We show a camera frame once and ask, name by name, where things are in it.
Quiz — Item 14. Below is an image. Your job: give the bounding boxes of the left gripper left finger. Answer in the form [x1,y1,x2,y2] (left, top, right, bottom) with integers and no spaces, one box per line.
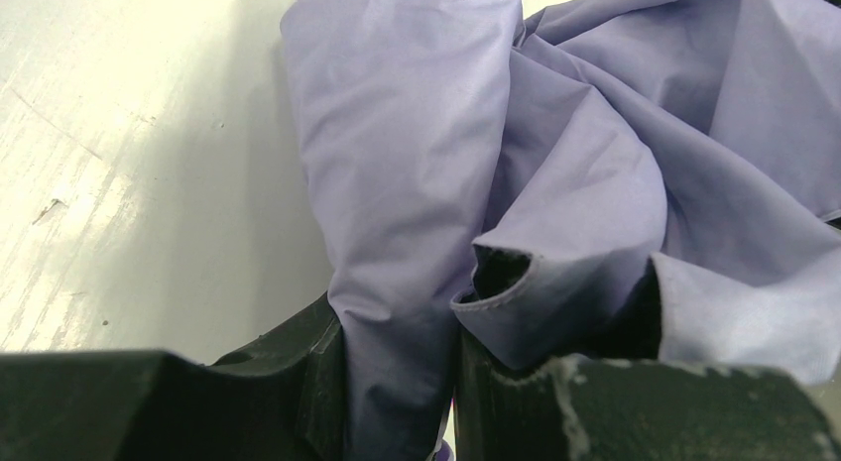
[1,298,346,460]

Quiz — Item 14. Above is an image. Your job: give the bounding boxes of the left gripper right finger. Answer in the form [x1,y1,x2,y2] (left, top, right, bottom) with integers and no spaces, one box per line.
[455,332,840,460]

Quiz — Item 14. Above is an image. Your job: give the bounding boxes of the lavender folding umbrella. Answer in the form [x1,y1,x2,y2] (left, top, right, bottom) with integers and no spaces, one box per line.
[281,0,840,460]

